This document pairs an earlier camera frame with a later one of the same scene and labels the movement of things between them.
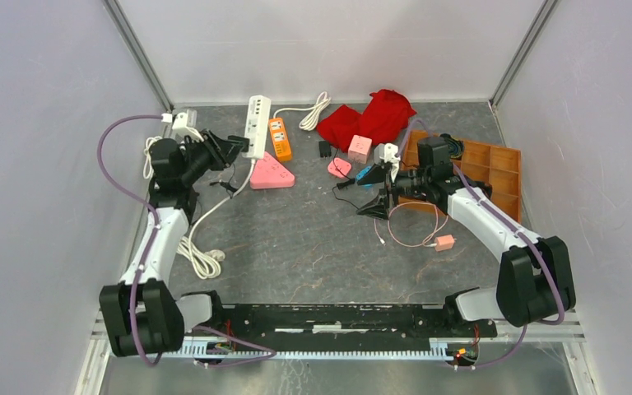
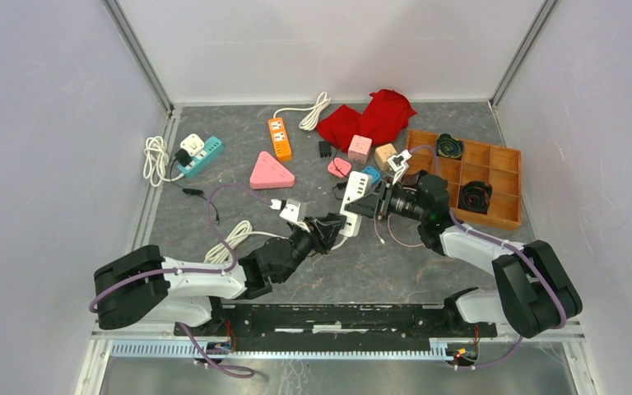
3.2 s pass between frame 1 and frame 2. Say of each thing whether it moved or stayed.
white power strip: moved
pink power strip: stayed
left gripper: moved
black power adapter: stayed
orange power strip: stayed
